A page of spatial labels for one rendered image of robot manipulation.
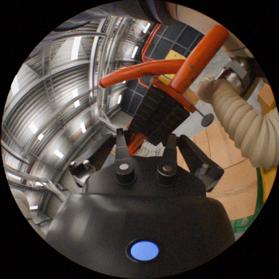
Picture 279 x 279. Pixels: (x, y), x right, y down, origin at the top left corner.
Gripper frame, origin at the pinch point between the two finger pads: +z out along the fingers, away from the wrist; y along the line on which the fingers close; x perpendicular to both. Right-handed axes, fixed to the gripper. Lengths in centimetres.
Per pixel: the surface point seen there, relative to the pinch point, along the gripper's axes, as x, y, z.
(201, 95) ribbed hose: 8.4, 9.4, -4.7
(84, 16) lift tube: 29.5, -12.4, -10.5
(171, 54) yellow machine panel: 454, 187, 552
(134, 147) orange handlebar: -2.7, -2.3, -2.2
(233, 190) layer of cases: -34, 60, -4
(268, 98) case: 18.9, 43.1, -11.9
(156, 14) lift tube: 20.4, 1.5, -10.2
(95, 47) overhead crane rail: 164, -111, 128
